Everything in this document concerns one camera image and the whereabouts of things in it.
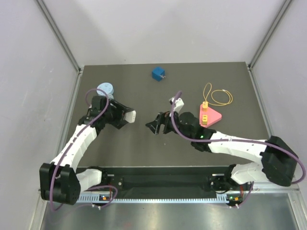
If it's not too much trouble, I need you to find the pink triangular power strip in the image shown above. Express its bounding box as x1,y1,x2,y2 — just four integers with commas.
199,105,222,128

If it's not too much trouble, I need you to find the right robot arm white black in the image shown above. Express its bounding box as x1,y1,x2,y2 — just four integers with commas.
146,112,298,190

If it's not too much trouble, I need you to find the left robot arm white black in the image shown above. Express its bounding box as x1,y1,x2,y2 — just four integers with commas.
39,96,136,205

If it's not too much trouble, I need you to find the slotted cable duct rail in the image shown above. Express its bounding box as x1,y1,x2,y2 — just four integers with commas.
76,193,245,204

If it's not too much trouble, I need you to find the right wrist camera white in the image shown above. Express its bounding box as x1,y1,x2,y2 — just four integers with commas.
169,97,184,113

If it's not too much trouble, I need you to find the blue cube plug adapter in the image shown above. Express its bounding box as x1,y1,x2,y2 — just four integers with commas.
152,67,165,81

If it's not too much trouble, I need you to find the yellow two-port USB charger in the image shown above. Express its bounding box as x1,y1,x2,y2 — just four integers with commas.
201,114,208,125

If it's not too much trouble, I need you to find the yellow charger with cable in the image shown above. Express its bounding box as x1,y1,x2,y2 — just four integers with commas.
201,101,208,112

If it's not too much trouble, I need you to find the light blue round power strip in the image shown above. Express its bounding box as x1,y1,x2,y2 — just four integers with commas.
96,82,114,99

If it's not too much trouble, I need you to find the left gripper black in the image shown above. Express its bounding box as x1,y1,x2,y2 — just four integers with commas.
102,99,133,129

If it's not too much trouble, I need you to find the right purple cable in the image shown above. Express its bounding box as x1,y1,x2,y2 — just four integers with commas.
169,91,307,207

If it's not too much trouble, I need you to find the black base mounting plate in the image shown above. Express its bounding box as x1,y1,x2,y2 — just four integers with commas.
102,166,250,198

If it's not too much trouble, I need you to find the white plug adapter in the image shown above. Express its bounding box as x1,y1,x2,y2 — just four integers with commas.
124,110,136,124

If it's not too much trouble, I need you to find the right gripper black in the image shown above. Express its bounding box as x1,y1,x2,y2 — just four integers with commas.
146,107,193,141

